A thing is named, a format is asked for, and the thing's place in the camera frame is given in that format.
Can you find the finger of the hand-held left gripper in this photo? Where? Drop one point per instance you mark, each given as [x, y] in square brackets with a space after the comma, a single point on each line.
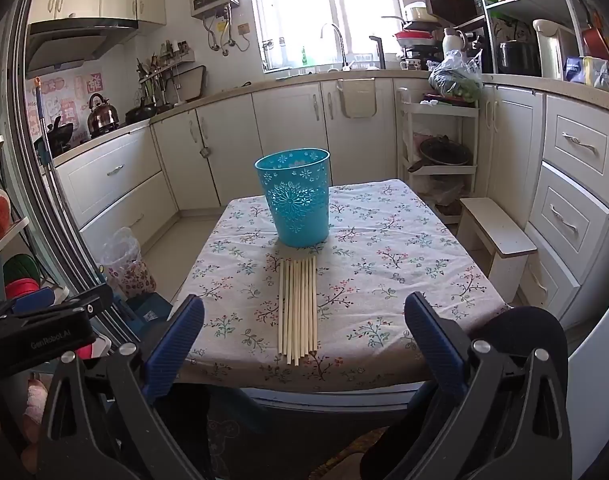
[84, 302]

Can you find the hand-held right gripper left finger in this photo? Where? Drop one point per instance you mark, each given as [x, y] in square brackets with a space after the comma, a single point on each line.
[177, 340]

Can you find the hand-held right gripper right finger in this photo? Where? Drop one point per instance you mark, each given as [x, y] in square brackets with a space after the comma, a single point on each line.
[432, 340]

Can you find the bunch of wooden chopsticks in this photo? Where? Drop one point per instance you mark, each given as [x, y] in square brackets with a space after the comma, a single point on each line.
[297, 310]

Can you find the blue openwork plastic basket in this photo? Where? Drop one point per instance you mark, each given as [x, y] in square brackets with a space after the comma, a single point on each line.
[294, 205]

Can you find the blue plastic box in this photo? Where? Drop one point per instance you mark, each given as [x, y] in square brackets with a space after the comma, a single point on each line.
[149, 310]

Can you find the red slipper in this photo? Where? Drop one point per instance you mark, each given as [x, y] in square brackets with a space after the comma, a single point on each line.
[22, 290]

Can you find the plastic lined waste basket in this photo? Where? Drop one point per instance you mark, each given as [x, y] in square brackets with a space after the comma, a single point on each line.
[127, 265]

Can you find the pink plush slipper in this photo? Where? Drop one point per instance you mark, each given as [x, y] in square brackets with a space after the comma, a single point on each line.
[34, 405]

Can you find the green slipper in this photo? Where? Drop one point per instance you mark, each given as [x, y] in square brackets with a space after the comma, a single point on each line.
[22, 267]

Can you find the floral tablecloth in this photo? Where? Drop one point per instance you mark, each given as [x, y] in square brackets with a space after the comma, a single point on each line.
[384, 270]

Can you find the person's right leg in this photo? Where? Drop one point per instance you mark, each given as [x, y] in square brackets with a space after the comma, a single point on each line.
[524, 330]

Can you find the beige shoe rack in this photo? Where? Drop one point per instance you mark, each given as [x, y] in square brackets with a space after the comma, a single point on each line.
[7, 237]

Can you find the white wooden stool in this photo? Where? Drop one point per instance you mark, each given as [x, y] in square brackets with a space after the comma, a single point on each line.
[494, 230]

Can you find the yellow patterned slipper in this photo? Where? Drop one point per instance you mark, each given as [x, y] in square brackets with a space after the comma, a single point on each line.
[354, 460]

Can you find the black gas stove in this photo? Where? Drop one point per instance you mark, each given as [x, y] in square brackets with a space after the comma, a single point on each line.
[92, 136]

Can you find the black wok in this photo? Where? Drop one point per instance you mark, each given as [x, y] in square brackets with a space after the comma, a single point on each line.
[59, 135]

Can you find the steel kettle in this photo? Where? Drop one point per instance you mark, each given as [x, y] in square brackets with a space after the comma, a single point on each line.
[103, 117]

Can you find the black lidded pan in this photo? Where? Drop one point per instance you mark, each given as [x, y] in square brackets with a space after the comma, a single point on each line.
[444, 152]

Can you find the black frying pan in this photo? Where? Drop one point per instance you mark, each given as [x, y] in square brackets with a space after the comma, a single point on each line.
[142, 112]

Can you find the white rolling cart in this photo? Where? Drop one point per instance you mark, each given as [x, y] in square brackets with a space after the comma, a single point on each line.
[434, 110]

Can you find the white base cabinets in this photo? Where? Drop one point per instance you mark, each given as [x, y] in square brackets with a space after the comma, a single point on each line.
[284, 125]

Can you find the grey cutting board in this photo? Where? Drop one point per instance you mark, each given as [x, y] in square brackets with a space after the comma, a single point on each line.
[189, 82]

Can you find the white hanging waste bin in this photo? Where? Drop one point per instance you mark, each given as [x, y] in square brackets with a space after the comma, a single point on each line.
[357, 100]

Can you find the bag of green vegetables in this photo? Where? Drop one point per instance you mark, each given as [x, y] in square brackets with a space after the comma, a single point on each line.
[454, 85]

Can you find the range hood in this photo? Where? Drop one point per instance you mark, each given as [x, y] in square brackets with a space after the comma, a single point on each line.
[69, 42]

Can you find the white mug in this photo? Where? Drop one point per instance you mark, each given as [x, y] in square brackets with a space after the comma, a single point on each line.
[409, 64]

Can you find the beige countertop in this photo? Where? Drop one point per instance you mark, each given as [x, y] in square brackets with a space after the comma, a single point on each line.
[284, 82]

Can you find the black slim tap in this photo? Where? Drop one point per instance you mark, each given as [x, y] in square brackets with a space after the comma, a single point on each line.
[379, 55]

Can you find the black rice cooker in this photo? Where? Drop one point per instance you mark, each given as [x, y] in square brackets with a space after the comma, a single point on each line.
[517, 57]

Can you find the white thermos flask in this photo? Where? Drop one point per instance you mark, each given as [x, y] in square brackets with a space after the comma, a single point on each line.
[452, 45]

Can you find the red basin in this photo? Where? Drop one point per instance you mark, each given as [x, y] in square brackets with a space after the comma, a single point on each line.
[414, 37]

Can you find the chrome kitchen faucet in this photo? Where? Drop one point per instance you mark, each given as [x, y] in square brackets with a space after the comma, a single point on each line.
[342, 50]

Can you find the blue packet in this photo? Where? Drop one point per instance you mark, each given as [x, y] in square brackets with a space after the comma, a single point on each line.
[577, 70]

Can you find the white thermo pot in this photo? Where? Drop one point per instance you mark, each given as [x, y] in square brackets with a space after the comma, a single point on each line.
[552, 50]

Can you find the crumpled silver bag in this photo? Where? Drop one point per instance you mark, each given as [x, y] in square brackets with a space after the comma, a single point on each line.
[607, 75]

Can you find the black microwave oven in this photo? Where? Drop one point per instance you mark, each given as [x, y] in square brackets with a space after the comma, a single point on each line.
[444, 5]

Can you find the red pan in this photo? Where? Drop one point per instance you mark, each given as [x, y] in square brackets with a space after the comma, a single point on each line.
[594, 42]

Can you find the white storage rack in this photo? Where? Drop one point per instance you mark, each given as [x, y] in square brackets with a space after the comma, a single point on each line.
[529, 5]

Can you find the kitchen window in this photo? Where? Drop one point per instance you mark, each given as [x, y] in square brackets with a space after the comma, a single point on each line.
[304, 0]

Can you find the grey sliding door frame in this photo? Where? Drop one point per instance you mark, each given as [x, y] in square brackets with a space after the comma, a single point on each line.
[59, 220]

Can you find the pink wall stickers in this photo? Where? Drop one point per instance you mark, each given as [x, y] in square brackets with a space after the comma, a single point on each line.
[84, 85]

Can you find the wall utensil rack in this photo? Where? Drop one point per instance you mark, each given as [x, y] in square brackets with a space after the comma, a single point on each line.
[154, 72]

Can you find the wall socket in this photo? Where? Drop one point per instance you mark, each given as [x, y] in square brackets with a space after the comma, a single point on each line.
[243, 28]

